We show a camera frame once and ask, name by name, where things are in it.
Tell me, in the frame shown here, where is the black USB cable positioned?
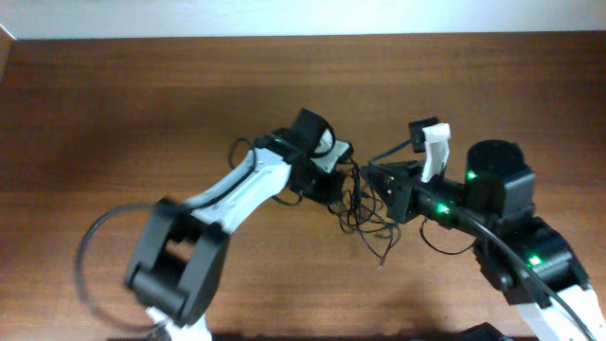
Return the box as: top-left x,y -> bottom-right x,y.
330,179 -> 401,238
327,160 -> 380,236
348,160 -> 402,270

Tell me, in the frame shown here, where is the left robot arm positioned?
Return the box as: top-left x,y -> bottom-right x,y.
124,109 -> 353,340

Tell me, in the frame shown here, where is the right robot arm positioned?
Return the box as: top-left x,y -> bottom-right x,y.
361,139 -> 605,340

